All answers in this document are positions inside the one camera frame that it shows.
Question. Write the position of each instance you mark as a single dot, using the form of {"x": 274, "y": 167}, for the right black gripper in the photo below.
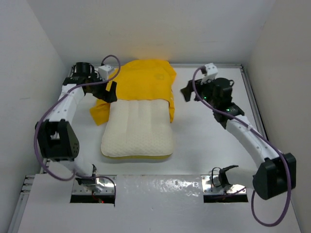
{"x": 187, "y": 90}

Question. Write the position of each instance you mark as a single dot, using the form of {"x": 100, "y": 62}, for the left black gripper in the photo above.
{"x": 106, "y": 95}

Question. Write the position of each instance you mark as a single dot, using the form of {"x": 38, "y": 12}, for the yellow pillowcase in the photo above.
{"x": 149, "y": 79}

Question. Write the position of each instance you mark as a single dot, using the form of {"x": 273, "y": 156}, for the cream white pillow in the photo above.
{"x": 138, "y": 129}

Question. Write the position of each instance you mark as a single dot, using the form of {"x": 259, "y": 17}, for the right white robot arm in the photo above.
{"x": 276, "y": 171}

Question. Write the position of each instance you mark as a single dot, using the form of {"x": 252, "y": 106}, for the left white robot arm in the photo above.
{"x": 56, "y": 138}

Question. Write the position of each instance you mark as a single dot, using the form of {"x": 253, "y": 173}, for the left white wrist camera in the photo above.
{"x": 105, "y": 71}

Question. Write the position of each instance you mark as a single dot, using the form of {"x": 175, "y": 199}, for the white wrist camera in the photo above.
{"x": 105, "y": 71}
{"x": 209, "y": 72}

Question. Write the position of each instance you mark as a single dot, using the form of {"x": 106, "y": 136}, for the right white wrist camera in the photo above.
{"x": 209, "y": 72}

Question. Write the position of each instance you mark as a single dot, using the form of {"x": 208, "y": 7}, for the aluminium table frame rail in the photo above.
{"x": 253, "y": 103}

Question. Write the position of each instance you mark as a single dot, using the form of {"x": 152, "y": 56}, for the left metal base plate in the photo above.
{"x": 96, "y": 186}

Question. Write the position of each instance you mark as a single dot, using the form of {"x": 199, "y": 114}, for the metal base plate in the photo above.
{"x": 96, "y": 186}
{"x": 212, "y": 187}

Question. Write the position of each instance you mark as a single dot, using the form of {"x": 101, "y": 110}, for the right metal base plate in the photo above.
{"x": 212, "y": 187}

